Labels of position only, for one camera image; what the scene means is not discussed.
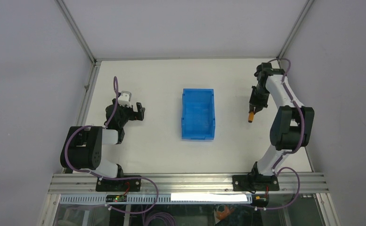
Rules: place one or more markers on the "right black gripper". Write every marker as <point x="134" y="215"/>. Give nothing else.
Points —
<point x="253" y="102"/>

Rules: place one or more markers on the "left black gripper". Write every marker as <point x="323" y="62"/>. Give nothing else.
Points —
<point x="134" y="116"/>

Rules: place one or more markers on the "orange black screwdriver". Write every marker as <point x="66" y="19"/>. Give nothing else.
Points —
<point x="251" y="116"/>

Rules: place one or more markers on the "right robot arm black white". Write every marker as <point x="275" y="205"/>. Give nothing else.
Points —
<point x="291" y="127"/>

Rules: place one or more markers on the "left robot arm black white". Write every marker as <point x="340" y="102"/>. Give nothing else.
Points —
<point x="82" y="150"/>

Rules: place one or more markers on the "blue plastic bin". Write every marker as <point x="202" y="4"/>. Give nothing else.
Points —
<point x="198" y="120"/>

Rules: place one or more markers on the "orange object below table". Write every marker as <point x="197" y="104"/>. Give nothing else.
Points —
<point x="223" y="211"/>

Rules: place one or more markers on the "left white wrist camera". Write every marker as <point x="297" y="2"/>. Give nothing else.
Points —
<point x="124" y="98"/>

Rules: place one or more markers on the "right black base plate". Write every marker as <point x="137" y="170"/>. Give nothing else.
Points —
<point x="248" y="183"/>

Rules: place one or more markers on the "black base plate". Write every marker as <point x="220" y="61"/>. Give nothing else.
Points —
<point x="117" y="184"/>
<point x="248" y="183"/>

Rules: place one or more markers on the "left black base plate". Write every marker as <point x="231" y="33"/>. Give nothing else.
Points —
<point x="117" y="184"/>

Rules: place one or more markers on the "aluminium front rail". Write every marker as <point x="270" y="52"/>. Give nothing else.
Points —
<point x="211" y="183"/>

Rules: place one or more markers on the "slotted grey cable duct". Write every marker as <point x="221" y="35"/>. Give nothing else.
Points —
<point x="147" y="199"/>

